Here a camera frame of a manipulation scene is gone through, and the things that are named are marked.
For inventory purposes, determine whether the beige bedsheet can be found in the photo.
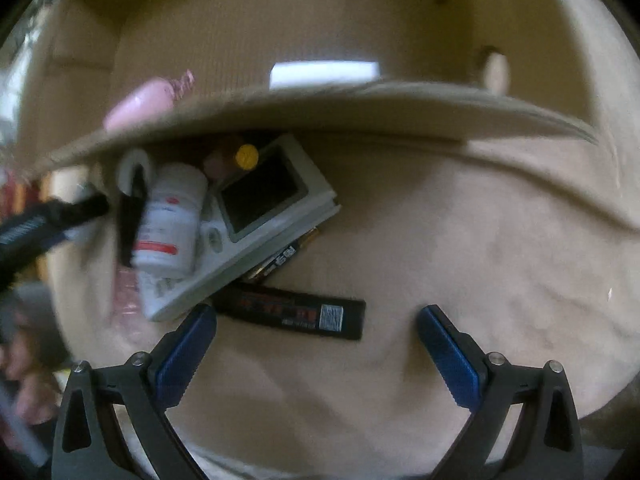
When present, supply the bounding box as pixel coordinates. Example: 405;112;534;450
47;127;638;480

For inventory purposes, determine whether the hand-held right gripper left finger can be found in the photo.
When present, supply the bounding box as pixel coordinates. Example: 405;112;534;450
52;304;218;480

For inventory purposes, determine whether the cardboard box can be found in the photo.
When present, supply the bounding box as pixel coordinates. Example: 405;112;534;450
12;0;633;231

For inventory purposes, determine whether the pink plastic case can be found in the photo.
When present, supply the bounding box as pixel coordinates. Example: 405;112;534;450
102;76;174;132

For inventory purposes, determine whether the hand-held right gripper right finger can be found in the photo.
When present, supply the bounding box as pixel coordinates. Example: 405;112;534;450
417;305;583;480

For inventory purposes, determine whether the black rectangular case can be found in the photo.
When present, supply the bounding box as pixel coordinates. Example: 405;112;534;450
212;282;367;342

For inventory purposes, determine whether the yellow capped tube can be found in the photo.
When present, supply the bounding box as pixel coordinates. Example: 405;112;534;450
202;142;259;181

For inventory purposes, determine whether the white remote control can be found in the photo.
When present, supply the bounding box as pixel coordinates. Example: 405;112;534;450
140;132;341;323

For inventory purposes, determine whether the white pill bottle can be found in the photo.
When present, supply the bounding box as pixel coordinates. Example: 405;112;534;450
132;162;208;278

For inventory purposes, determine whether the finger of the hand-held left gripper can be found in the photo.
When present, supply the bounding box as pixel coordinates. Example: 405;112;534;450
47;194;110;233
117;164;149;268

